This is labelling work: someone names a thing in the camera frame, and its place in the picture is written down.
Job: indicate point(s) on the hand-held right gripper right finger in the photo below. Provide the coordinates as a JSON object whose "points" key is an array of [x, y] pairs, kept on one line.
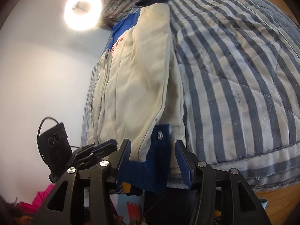
{"points": [[184, 166]]}

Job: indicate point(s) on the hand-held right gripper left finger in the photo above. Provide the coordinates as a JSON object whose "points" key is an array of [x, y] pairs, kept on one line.
{"points": [[123, 159]]}

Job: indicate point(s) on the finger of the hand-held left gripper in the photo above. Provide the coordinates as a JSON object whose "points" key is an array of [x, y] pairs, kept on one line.
{"points": [[105, 145], [86, 160]]}

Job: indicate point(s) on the beige and blue work jacket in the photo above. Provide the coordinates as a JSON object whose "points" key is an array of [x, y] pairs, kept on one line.
{"points": [[131, 86]]}

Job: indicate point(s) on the blue striped quilted mat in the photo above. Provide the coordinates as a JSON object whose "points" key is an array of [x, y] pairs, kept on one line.
{"points": [[234, 86]]}

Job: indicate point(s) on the phone holder clamp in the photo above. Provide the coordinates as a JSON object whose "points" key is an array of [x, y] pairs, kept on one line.
{"points": [[76, 5]]}

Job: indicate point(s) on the folded floral quilt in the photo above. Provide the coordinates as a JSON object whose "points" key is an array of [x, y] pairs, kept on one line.
{"points": [[121, 0]]}

